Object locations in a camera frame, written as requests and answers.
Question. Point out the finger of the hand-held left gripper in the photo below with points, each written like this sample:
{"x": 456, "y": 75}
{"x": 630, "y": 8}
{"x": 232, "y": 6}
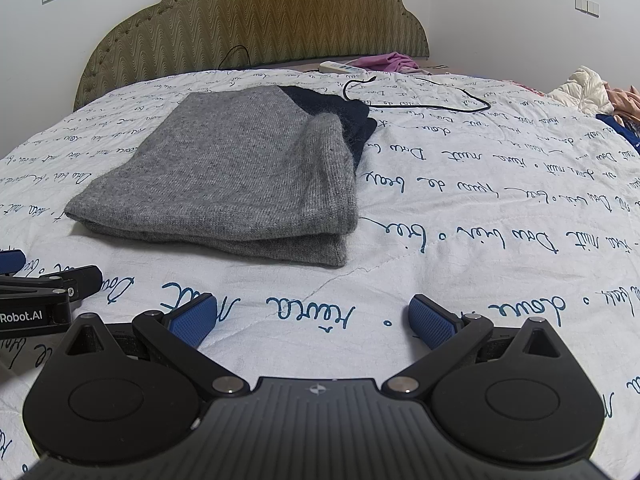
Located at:
{"x": 75, "y": 280}
{"x": 10, "y": 261}

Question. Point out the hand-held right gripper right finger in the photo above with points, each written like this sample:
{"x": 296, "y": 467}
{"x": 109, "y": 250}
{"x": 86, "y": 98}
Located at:
{"x": 432, "y": 322}

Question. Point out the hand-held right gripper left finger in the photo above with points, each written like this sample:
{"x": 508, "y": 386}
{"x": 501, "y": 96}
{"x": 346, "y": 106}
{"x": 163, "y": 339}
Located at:
{"x": 192, "y": 322}

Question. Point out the grey sweater with navy sleeves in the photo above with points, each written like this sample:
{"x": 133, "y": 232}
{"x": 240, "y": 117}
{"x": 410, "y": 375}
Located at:
{"x": 235, "y": 175}

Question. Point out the white script-printed blanket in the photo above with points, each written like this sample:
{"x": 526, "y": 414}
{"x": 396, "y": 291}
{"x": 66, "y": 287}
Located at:
{"x": 475, "y": 220}

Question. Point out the purple cloth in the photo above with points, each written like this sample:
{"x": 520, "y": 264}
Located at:
{"x": 385, "y": 61}

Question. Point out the blue cloth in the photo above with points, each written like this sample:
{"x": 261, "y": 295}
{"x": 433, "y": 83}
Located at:
{"x": 622, "y": 130}

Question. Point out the white power strip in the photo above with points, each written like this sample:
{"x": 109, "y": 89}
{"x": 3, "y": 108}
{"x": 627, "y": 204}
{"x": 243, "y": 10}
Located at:
{"x": 337, "y": 66}

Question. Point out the white puffy cloth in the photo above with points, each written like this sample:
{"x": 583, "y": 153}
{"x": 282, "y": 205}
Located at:
{"x": 582, "y": 90}

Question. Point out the pink cloth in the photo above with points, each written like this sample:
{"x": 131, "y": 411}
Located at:
{"x": 625, "y": 102}

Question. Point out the olive padded headboard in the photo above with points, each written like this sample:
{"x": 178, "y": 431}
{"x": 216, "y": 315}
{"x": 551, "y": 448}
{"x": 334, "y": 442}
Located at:
{"x": 250, "y": 10}

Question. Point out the white light switch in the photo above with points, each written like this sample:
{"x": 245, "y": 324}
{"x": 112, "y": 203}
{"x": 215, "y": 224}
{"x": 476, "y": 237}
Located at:
{"x": 587, "y": 6}

